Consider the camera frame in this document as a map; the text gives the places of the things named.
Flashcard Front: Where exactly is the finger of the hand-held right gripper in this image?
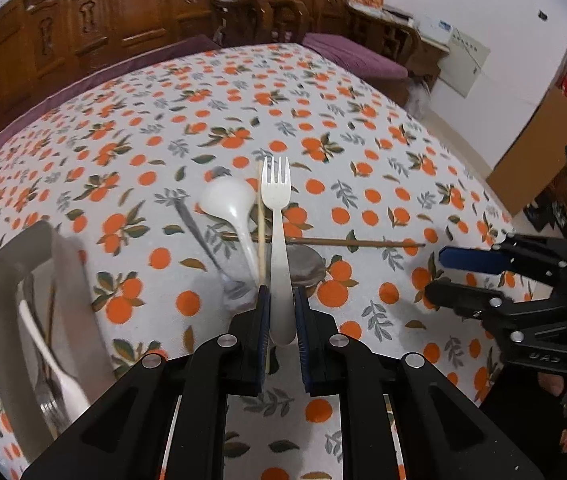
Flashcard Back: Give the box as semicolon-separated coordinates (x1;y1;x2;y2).
424;277;567;333
438;234;567;281

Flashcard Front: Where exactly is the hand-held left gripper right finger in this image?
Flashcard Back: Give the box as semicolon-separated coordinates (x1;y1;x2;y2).
292;286;549;480

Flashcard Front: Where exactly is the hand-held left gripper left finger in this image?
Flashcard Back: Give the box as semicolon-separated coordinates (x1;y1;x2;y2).
20;285;271;480

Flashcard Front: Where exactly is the white plastic fork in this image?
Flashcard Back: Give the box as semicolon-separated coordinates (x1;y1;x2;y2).
260;156;298;347

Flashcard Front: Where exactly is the metal spoon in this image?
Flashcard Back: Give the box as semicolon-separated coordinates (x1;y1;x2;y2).
176;200;251;308
288;247;327;291

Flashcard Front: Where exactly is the brown chopstick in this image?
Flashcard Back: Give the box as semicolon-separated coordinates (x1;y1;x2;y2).
220;231;427;251
46;280;59;356

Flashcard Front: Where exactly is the white plastic spoon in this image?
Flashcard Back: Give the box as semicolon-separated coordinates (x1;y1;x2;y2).
198;176;264;291

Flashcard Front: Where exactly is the metal tray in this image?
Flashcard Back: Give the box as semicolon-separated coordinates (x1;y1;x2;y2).
0;220;119;466

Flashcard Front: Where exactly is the person's right hand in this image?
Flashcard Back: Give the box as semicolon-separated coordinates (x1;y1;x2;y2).
537;371;564;397

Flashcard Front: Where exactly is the large cardboard sheet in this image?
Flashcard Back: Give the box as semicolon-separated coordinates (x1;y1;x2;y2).
486;85;567;217

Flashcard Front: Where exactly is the clear plastic bag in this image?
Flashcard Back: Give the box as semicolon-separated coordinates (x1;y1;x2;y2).
406;77;434;116

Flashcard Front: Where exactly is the wooden side table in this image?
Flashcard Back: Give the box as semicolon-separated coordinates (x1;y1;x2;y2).
406;22;451;83

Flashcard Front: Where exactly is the orange print tablecloth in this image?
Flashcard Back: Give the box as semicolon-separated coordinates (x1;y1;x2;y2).
0;42;517;480

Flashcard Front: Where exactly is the purple armchair cushion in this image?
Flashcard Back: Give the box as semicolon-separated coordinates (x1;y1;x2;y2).
303;31;410;81

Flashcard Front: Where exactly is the white device box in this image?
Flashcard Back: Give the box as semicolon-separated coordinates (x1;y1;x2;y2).
416;15;457;38

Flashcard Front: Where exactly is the carved wooden sofa bench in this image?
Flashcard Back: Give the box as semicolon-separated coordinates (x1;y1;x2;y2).
0;0;274;161

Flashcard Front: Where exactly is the white wall panel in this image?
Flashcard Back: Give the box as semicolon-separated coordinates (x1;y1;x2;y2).
436;30;491;98

